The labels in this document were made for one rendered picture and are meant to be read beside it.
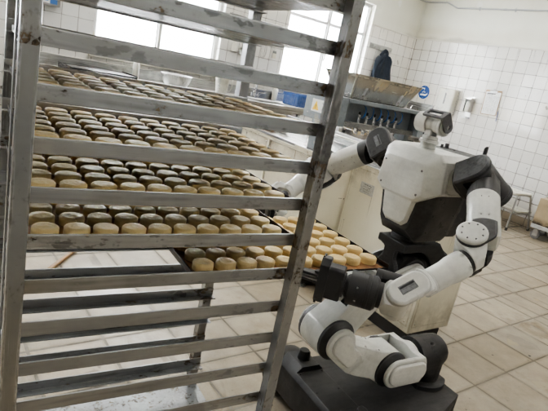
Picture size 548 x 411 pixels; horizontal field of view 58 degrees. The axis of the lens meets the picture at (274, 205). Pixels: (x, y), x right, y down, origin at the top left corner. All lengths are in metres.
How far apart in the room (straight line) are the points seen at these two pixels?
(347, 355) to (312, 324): 0.15
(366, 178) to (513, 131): 4.33
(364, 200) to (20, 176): 2.20
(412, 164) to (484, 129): 5.58
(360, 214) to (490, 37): 4.88
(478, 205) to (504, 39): 5.94
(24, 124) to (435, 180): 1.15
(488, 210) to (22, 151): 1.11
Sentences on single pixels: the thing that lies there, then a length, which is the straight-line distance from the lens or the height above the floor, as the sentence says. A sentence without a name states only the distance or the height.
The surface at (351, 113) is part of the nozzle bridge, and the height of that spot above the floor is 1.09.
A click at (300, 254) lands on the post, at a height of 0.84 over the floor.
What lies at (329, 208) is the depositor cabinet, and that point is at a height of 0.54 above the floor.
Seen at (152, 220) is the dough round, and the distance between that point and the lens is 1.13.
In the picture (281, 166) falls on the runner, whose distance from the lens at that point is 1.11.
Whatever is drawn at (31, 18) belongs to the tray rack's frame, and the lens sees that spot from 0.88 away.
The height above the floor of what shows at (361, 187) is 0.70.
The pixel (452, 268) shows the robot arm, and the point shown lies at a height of 0.87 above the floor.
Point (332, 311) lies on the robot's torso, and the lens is 1.67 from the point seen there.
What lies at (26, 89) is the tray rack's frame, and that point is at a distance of 0.89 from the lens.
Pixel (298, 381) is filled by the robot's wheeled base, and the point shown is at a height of 0.18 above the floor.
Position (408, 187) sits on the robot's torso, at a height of 0.98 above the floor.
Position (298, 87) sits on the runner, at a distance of 1.09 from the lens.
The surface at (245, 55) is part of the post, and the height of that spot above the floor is 1.28.
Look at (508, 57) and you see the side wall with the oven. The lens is 7.21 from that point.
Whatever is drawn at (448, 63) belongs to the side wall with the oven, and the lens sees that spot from 7.65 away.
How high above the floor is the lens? 1.25
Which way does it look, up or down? 15 degrees down
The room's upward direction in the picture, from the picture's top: 12 degrees clockwise
